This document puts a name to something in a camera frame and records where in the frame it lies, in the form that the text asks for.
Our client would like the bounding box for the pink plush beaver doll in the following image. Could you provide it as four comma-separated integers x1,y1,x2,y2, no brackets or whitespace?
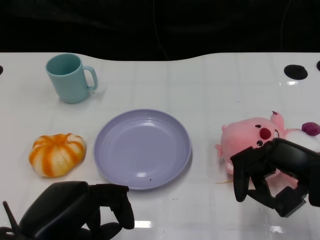
215,110,320,181

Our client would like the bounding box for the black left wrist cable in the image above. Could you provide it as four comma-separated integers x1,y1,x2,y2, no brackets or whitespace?
2,200,20,235

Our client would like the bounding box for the orange white striped pumpkin toy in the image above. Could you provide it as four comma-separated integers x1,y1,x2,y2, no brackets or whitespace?
28,133,87,178

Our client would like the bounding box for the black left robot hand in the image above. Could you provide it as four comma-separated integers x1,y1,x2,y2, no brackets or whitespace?
18,181,136,240

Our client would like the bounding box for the light teal plastic mug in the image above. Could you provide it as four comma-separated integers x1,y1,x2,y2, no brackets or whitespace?
45,53,98,104

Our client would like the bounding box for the thin dark hanging cable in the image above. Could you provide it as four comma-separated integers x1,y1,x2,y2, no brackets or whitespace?
152,0,169,61
280,0,287,53

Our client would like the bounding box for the lavender plastic plate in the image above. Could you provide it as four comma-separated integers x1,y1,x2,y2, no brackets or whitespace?
93,108,193,191

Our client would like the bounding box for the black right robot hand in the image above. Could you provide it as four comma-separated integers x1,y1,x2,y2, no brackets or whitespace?
229,138,320,218

